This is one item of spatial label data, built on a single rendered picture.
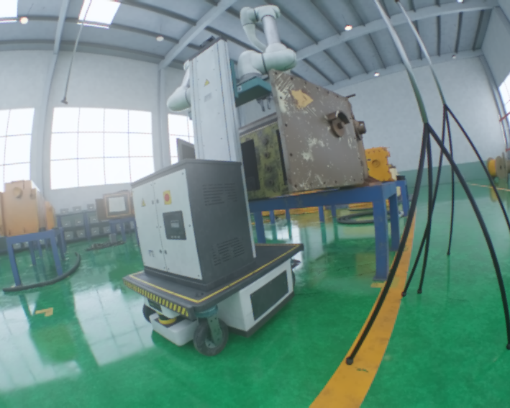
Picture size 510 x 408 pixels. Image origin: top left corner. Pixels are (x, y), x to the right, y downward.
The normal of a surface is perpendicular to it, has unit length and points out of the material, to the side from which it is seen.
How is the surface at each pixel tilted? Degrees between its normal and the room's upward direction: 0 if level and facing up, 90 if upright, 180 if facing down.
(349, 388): 0
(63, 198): 90
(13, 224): 90
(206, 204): 90
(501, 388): 0
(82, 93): 90
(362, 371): 0
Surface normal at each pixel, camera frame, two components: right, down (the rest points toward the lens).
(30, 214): 0.73, -0.08
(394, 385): -0.14, -0.99
